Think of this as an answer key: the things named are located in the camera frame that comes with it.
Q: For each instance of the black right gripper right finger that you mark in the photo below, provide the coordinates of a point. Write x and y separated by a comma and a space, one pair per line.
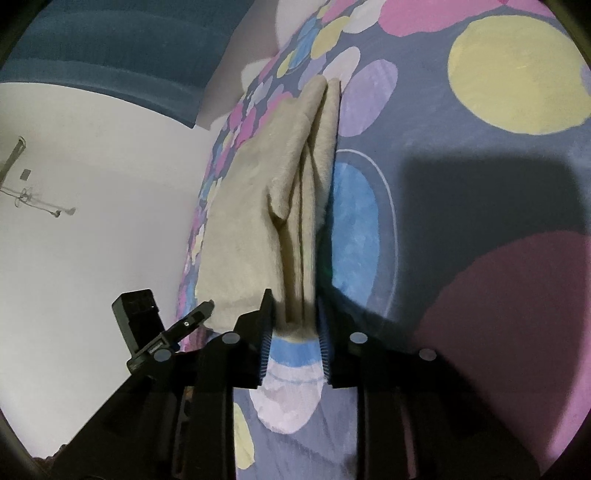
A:
417, 415

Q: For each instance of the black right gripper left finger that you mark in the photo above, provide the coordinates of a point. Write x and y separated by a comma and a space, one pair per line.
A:
174, 420

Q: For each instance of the beige embroidered small shirt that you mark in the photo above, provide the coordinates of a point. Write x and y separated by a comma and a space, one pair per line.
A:
261, 231

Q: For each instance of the colourful circle pattern bedsheet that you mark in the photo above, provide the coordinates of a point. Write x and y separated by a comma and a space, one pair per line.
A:
459, 216

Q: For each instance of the dark teal curtain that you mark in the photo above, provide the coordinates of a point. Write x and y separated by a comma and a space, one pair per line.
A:
158, 55

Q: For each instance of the grey wall mounted fixture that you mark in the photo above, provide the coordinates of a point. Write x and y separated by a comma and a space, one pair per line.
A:
26, 196

